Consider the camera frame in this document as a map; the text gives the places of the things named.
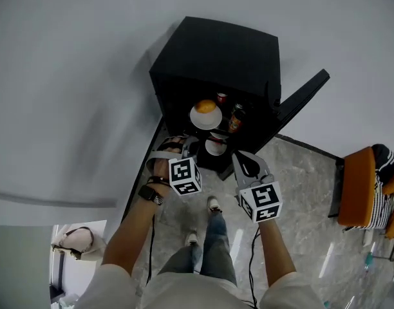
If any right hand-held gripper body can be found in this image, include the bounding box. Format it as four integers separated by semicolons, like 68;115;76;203
235;173;283;224

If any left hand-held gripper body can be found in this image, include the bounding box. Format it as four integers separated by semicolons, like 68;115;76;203
145;136;203;196

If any white round plate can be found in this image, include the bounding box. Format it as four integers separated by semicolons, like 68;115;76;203
189;103;223;131

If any orange bread bun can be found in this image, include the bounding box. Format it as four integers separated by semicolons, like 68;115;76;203
194;99;217;114

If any black mini fridge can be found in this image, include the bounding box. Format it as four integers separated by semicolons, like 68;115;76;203
148;16;331;182

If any person's right forearm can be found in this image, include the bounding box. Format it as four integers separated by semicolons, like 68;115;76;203
258;219;297;288

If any person's left forearm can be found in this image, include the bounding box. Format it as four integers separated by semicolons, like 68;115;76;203
102;183;171;277

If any person's left hand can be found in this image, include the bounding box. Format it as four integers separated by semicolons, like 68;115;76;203
151;136;188;187

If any black wrist band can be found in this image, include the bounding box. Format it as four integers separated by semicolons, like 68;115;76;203
147;176;171;188

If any black wristwatch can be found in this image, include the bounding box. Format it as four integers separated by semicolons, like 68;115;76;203
138;184;164;207

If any person's right shoe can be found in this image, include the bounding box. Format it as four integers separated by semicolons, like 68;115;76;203
207;195;222;214

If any person's shoe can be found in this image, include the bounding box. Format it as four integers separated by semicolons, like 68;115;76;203
207;195;222;214
185;231;200;248

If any black baseboard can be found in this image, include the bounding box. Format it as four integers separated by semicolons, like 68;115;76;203
121;117;166;223
276;133;345;219

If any orange label bottle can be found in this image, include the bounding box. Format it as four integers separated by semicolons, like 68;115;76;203
228;103;247;135

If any person's left shoe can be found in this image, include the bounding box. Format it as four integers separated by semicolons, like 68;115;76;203
185;231;200;248

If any person's right leg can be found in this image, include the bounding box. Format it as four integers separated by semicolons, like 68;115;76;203
200;211;238;286

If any person's leg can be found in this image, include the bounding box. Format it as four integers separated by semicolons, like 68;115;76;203
157;243;203;277
200;211;238;286

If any person's left leg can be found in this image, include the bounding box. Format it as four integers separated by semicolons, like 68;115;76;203
157;243;203;277

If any orange armchair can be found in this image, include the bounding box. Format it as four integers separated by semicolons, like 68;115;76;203
337;145;394;240

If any person's beige shirt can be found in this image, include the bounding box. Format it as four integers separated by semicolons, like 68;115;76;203
74;262;326;309

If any black white striped garment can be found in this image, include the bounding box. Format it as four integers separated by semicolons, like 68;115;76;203
343;144;394;232

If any beige handbag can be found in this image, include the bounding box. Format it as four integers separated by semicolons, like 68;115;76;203
51;226;108;261

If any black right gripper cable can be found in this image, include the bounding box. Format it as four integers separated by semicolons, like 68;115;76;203
247;227;261;309

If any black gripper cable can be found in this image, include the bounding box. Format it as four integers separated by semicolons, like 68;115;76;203
145;214;156;286
247;227;261;309

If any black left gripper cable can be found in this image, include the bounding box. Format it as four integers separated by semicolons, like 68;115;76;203
145;214;156;286

